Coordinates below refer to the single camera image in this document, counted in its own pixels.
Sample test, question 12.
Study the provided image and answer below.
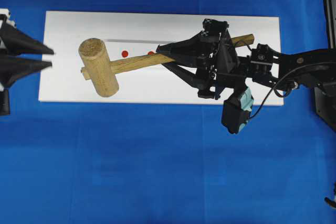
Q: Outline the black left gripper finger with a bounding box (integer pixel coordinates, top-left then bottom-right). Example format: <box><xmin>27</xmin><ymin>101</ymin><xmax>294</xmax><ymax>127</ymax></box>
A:
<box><xmin>1</xmin><ymin>56</ymin><xmax>52</xmax><ymax>88</ymax></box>
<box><xmin>1</xmin><ymin>21</ymin><xmax>54</xmax><ymax>54</ymax></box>

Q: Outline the wooden mallet hammer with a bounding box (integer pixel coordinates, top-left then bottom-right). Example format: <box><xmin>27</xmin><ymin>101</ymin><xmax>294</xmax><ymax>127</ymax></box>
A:
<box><xmin>79</xmin><ymin>35</ymin><xmax>254</xmax><ymax>97</ymax></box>

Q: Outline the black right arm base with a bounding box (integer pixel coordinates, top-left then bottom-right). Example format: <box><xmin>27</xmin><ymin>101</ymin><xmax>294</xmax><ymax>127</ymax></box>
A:
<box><xmin>314</xmin><ymin>0</ymin><xmax>335</xmax><ymax>130</ymax></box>

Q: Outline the left-arm black white gripper body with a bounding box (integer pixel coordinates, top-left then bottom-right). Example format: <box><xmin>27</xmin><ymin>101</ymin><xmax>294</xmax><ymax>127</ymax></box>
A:
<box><xmin>0</xmin><ymin>8</ymin><xmax>16</xmax><ymax>91</ymax></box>

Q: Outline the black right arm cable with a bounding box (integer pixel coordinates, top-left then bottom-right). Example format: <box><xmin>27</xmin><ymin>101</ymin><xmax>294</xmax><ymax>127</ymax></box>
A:
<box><xmin>248</xmin><ymin>65</ymin><xmax>326</xmax><ymax>120</ymax></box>

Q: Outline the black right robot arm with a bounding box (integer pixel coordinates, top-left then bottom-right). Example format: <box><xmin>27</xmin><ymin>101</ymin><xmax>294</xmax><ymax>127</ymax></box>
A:
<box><xmin>156</xmin><ymin>19</ymin><xmax>335</xmax><ymax>100</ymax></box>

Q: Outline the right-arm black gripper body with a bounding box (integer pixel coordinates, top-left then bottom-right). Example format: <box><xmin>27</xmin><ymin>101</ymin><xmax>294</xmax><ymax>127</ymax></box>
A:
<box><xmin>198</xmin><ymin>19</ymin><xmax>247</xmax><ymax>100</ymax></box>

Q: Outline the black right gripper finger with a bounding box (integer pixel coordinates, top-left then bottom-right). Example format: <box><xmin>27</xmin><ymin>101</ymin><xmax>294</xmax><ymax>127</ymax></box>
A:
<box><xmin>164</xmin><ymin>62</ymin><xmax>210</xmax><ymax>97</ymax></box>
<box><xmin>156</xmin><ymin>32</ymin><xmax>204</xmax><ymax>61</ymax></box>

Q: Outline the blue table cloth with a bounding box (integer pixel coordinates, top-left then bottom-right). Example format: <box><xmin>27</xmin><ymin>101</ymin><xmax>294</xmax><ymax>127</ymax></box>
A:
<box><xmin>1</xmin><ymin>0</ymin><xmax>335</xmax><ymax>223</ymax></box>

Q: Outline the small white raised block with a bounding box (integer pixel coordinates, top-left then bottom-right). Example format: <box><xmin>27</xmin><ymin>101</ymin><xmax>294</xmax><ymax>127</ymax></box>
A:
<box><xmin>103</xmin><ymin>39</ymin><xmax>174</xmax><ymax>61</ymax></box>

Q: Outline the large white foam board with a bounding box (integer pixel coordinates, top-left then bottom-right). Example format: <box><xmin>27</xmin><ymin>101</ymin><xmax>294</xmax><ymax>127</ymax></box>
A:
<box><xmin>38</xmin><ymin>10</ymin><xmax>285</xmax><ymax>107</ymax></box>

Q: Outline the right wrist camera teal-taped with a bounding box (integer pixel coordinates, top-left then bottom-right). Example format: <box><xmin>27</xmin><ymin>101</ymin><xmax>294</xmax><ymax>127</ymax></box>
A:
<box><xmin>222</xmin><ymin>87</ymin><xmax>254</xmax><ymax>134</ymax></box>

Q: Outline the black left arm base block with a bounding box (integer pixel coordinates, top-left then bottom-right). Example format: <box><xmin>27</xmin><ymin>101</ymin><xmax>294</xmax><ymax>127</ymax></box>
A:
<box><xmin>0</xmin><ymin>89</ymin><xmax>10</xmax><ymax>116</ymax></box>

